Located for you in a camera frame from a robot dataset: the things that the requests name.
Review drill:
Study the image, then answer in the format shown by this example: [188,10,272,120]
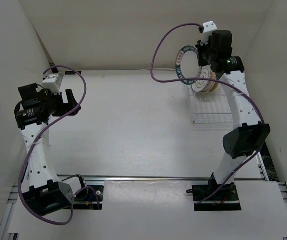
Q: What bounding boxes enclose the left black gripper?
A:
[40,89,81,117]

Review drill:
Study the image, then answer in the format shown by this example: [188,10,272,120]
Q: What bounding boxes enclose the green rimmed white plate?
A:
[175,45,201,85]

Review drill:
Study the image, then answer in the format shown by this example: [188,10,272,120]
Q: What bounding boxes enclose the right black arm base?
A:
[186,182,242,212]

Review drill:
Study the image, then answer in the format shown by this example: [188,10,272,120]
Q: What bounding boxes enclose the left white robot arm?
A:
[14,83,89,217]

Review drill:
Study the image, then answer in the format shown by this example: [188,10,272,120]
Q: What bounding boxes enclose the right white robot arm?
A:
[196,29,271,200]

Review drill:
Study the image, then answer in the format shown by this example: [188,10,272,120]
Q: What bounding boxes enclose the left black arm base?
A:
[57,181,106,210]

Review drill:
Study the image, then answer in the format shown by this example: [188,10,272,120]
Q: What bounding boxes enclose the white plate brown pattern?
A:
[191,65,218,93]

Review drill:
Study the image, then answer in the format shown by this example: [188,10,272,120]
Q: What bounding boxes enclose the yellow rimmed plate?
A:
[208,80,220,92]

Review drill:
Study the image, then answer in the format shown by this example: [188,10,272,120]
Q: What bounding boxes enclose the white front board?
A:
[9,181,287,240]

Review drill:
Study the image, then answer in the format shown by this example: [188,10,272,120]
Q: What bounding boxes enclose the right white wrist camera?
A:
[200,21,217,46]

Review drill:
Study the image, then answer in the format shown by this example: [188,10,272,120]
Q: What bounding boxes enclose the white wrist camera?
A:
[200,21,217,46]
[41,73,63,95]

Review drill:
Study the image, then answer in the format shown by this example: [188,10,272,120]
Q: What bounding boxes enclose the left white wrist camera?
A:
[41,73,63,95]

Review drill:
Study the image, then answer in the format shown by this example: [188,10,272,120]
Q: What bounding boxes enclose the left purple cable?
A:
[18,65,101,225]

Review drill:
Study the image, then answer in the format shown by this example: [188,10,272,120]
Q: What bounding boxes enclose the purple cable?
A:
[150,22,268,206]
[18,65,101,225]

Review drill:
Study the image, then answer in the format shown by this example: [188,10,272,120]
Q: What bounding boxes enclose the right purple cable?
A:
[150,22,268,206]

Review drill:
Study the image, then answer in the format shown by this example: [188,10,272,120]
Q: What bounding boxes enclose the white wire dish rack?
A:
[185,86,233,124]

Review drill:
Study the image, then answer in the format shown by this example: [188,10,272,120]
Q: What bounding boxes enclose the aluminium frame rail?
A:
[58,174,269,182]

